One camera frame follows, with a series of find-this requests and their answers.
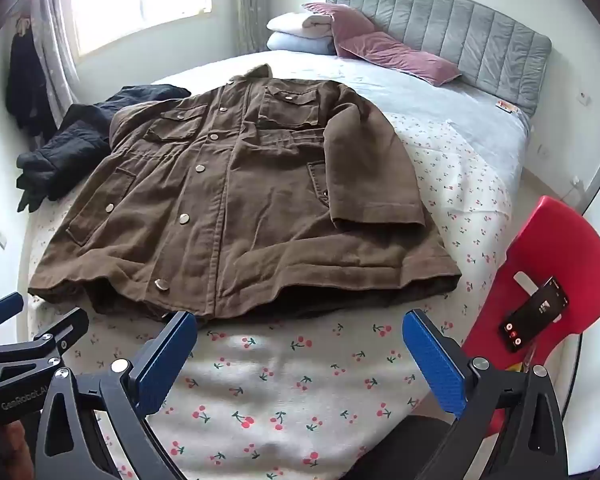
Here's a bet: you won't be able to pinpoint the black jacket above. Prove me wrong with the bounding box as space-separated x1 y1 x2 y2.
16 85 192 213

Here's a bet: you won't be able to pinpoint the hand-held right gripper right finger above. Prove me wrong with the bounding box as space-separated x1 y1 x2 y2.
401 308 570 480

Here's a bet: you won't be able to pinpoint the white folded blanket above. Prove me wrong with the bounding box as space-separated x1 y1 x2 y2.
266 11 335 40

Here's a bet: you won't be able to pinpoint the window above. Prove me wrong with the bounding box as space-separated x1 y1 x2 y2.
67 0 214 57

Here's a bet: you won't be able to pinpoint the bed with light blue sheet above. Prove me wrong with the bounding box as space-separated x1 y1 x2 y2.
17 50 531 480

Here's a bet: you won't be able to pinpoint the person's dark trouser leg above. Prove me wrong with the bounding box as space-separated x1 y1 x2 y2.
349 412 462 480

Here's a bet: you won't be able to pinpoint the sheer white curtain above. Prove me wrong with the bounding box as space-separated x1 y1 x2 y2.
27 0 82 132

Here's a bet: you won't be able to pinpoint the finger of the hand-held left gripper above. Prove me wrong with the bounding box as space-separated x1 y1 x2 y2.
0 307 90 372
0 291 25 334

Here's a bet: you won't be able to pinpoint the black smartphone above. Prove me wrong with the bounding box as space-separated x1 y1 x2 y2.
499 276 569 354

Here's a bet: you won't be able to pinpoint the pink velvet pillow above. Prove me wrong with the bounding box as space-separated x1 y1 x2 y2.
337 31 462 87
301 2 377 57

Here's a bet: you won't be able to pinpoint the brown jacket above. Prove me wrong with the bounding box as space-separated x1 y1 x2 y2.
27 63 462 322

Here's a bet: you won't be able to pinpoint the red plastic chair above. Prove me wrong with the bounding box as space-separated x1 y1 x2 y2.
461 195 600 441

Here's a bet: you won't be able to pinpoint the grey padded headboard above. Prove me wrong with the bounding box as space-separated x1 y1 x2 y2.
326 0 553 118

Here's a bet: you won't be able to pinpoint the grey patterned curtain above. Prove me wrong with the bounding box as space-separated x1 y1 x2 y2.
234 0 269 54

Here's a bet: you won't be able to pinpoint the dark hanging clothes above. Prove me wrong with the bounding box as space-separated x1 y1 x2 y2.
5 16 57 139

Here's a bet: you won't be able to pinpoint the light blue folded blanket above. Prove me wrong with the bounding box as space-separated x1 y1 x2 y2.
266 32 338 57

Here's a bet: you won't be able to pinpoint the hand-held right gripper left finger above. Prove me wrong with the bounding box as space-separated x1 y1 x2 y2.
34 311 199 480

